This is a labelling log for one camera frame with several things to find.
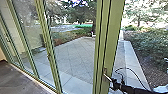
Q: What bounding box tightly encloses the silver door lever handle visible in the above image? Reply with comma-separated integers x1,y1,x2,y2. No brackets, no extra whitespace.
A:
102,67,114,84

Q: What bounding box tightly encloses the green framed glass door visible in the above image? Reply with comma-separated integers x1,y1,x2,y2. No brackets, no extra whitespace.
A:
92,0,126,94

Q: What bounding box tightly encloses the green shrub bed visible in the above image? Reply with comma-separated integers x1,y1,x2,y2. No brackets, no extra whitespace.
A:
123,26,168,72

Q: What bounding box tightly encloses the green framed glass wall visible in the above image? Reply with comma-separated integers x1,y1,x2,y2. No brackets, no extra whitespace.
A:
0,0,63,94

